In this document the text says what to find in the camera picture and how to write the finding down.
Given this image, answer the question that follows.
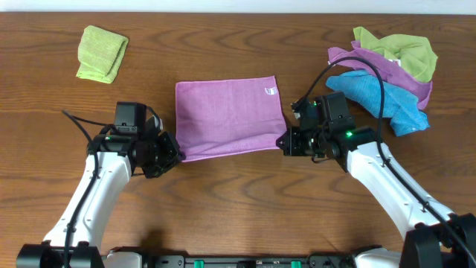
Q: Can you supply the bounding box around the purple microfiber cloth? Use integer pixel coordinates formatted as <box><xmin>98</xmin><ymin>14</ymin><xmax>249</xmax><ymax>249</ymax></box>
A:
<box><xmin>176</xmin><ymin>76</ymin><xmax>286</xmax><ymax>162</ymax></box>

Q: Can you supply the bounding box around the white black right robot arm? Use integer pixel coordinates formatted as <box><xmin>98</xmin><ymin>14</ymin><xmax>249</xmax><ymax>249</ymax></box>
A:
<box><xmin>276</xmin><ymin>115</ymin><xmax>475</xmax><ymax>267</ymax></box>

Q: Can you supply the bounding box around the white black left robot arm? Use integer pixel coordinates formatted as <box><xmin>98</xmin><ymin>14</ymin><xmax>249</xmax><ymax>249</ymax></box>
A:
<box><xmin>16</xmin><ymin>132</ymin><xmax>185</xmax><ymax>267</ymax></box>

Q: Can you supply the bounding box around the crumpled blue cloth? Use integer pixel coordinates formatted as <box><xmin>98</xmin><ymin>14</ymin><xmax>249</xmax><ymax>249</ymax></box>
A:
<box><xmin>326</xmin><ymin>70</ymin><xmax>430</xmax><ymax>136</ymax></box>

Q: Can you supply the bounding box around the crumpled purple cloth in pile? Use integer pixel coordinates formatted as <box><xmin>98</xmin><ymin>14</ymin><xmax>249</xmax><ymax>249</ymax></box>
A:
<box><xmin>327</xmin><ymin>41</ymin><xmax>433</xmax><ymax>110</ymax></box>

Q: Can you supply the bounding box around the folded light green cloth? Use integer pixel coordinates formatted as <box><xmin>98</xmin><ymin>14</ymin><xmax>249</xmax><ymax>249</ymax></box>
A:
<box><xmin>77</xmin><ymin>25</ymin><xmax>129</xmax><ymax>84</ymax></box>

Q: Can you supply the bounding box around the crumpled green cloth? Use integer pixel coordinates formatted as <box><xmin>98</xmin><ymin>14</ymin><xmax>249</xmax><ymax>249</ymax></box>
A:
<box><xmin>353</xmin><ymin>26</ymin><xmax>438</xmax><ymax>83</ymax></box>

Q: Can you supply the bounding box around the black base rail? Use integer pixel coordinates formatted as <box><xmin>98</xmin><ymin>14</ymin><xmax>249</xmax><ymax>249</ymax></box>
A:
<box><xmin>103</xmin><ymin>245</ymin><xmax>402</xmax><ymax>268</ymax></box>

